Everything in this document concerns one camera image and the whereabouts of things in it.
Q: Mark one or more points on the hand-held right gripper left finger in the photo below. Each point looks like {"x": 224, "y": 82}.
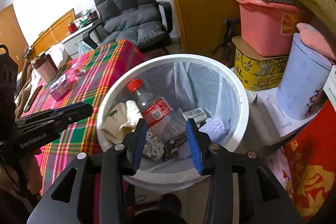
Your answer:
{"x": 137, "y": 146}

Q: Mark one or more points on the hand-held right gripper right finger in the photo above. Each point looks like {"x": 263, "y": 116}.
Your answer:
{"x": 194, "y": 146}

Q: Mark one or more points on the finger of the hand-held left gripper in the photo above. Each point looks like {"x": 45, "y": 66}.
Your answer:
{"x": 42, "y": 114}
{"x": 73, "y": 115}

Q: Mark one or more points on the crushed patterned paper cup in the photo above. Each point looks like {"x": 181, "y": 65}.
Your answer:
{"x": 153, "y": 146}

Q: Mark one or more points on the white foam net sleeve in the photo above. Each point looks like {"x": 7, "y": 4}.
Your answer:
{"x": 216, "y": 128}

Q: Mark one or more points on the small box with barcode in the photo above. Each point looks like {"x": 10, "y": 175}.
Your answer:
{"x": 195, "y": 114}

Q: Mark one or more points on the white paper with green print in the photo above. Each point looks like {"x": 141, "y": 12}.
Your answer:
{"x": 118, "y": 119}

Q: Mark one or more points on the clear plastic bottle red cap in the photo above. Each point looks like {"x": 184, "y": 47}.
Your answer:
{"x": 157, "y": 111}

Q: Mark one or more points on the pink jelly cup red lid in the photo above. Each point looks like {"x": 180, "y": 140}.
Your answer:
{"x": 78, "y": 74}

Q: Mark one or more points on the white round trash bin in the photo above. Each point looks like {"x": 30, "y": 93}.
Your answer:
{"x": 173, "y": 58}

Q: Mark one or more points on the black smartphone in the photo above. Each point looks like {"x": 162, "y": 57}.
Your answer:
{"x": 32, "y": 99}

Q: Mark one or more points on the brown blanket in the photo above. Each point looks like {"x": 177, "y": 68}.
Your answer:
{"x": 22, "y": 92}

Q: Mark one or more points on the small purple carton box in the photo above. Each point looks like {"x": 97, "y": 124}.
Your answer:
{"x": 60, "y": 88}

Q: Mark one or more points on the brown and white tumbler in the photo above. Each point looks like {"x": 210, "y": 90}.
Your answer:
{"x": 44, "y": 69}

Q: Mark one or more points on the translucent bin liner bag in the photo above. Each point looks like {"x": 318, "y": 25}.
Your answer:
{"x": 183, "y": 82}

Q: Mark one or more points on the clear plastic bag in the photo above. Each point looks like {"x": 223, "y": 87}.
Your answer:
{"x": 85, "y": 49}

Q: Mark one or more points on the white nightstand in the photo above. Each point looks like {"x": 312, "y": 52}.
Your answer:
{"x": 73, "y": 40}

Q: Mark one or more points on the white cardboard box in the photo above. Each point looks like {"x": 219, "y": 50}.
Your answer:
{"x": 273, "y": 119}

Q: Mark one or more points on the wooden headboard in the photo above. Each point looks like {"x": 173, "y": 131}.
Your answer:
{"x": 60, "y": 29}

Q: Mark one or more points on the red jar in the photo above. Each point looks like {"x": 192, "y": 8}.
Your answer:
{"x": 72, "y": 27}

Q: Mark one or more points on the pink floral printed bag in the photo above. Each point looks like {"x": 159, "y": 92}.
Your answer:
{"x": 279, "y": 174}

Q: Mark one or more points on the wooden door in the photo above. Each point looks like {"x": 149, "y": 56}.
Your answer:
{"x": 10, "y": 29}

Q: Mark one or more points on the yellow floral box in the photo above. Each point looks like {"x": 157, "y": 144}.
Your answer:
{"x": 257, "y": 71}

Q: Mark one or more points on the black folded stand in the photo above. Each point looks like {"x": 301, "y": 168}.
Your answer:
{"x": 227, "y": 35}

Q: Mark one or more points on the grey padded chair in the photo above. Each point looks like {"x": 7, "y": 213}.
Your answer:
{"x": 123, "y": 3}

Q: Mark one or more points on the pale blue bucket pink lid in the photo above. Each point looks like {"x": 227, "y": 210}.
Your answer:
{"x": 299, "y": 82}

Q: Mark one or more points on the pink plastic bucket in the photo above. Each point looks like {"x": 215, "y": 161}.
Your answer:
{"x": 262, "y": 27}

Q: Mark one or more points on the white green carton box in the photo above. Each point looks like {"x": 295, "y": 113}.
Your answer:
{"x": 331, "y": 87}

